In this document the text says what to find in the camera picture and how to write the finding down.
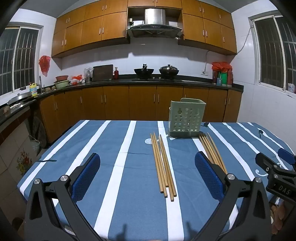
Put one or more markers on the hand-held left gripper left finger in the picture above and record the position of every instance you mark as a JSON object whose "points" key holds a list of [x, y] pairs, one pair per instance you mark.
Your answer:
{"points": [[86, 178]]}

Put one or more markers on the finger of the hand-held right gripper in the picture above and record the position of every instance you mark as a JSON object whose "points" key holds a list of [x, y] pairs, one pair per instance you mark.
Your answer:
{"points": [[266, 161], [286, 155]]}

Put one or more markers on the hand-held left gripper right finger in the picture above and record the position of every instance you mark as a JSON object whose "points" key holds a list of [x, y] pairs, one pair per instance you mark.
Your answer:
{"points": [[208, 178]]}

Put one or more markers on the bunch of wooden chopsticks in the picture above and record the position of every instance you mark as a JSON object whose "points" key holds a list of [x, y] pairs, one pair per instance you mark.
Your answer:
{"points": [[212, 153], [161, 162]]}

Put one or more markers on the green perforated utensil holder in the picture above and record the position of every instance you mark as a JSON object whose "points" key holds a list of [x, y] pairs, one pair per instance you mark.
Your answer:
{"points": [[186, 118]]}

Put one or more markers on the blue striped tablecloth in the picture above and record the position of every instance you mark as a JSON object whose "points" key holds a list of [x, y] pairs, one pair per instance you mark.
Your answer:
{"points": [[129, 176]]}

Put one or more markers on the woven basket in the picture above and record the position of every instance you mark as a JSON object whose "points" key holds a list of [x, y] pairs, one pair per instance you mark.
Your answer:
{"points": [[34, 143]]}

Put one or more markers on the windowsill packet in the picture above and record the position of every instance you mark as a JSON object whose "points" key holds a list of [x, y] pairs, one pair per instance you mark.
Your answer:
{"points": [[291, 88]]}

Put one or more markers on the dark cloth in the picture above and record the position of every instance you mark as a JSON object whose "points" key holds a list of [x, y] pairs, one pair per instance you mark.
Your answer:
{"points": [[39, 129]]}

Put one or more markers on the wooden base cabinets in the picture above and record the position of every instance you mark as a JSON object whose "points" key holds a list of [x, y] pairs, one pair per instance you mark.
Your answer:
{"points": [[143, 102]]}

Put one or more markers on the red and white plastic bag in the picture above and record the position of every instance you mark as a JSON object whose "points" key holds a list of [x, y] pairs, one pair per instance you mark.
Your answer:
{"points": [[76, 80]]}

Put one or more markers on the red bag with bottles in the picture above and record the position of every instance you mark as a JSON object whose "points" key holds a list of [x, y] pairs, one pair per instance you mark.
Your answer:
{"points": [[221, 71]]}

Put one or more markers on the black kitchen countertop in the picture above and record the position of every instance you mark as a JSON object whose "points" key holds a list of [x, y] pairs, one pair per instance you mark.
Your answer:
{"points": [[115, 81]]}

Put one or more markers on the yellow detergent bottle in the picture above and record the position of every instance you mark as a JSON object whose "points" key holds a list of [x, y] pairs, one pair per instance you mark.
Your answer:
{"points": [[33, 90]]}

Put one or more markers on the red basin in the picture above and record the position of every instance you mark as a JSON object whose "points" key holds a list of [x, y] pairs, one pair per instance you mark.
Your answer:
{"points": [[62, 77]]}

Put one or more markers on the clear plastic bag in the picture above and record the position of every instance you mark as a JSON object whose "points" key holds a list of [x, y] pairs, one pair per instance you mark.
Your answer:
{"points": [[87, 74]]}

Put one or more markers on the grey pan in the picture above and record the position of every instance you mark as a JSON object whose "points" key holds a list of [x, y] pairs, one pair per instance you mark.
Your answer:
{"points": [[19, 98]]}

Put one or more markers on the metal faucet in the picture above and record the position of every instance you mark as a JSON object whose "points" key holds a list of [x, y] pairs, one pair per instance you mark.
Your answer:
{"points": [[40, 83]]}

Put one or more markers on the barred window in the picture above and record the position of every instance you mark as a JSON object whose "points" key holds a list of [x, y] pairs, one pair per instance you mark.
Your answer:
{"points": [[20, 58], [270, 51]]}

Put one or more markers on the brown cutting board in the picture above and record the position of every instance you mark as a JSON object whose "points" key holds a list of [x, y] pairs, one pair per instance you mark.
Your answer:
{"points": [[103, 72]]}

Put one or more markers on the red bottle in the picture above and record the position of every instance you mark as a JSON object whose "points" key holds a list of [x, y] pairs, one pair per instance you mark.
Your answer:
{"points": [[116, 74]]}

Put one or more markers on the gas stove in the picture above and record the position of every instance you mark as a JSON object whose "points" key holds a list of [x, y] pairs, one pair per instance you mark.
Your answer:
{"points": [[157, 79]]}

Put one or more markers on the wok with steel lid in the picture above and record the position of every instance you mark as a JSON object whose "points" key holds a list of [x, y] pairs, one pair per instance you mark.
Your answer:
{"points": [[168, 70]]}

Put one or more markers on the hanging red plastic bag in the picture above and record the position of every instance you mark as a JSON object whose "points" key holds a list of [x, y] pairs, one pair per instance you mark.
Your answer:
{"points": [[44, 64]]}

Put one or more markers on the black wok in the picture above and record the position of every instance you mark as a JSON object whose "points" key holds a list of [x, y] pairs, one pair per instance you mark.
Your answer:
{"points": [[143, 71]]}

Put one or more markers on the steel range hood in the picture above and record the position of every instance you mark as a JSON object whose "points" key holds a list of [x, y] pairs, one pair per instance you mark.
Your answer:
{"points": [[153, 25]]}

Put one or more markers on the wall outlet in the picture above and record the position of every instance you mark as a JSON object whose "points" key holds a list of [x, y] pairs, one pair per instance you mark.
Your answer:
{"points": [[204, 73]]}

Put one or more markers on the wooden wall cabinets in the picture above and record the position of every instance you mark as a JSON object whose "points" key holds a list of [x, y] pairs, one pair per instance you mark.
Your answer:
{"points": [[92, 30]]}

